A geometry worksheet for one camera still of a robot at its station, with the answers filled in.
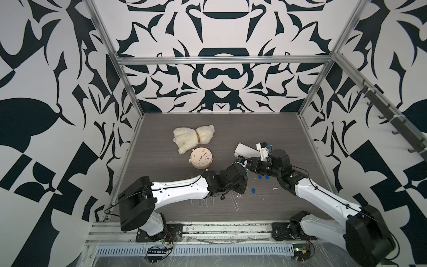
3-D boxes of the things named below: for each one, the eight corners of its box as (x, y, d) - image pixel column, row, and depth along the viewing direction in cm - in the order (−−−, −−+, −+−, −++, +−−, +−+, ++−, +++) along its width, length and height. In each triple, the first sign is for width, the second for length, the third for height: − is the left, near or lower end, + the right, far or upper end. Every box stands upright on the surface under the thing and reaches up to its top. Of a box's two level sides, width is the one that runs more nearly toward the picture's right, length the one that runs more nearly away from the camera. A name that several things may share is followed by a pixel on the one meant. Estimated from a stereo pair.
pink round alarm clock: (188, 168, 95) (188, 166, 93) (190, 149, 103) (190, 147, 101) (212, 168, 95) (212, 166, 93) (212, 149, 103) (212, 147, 101)
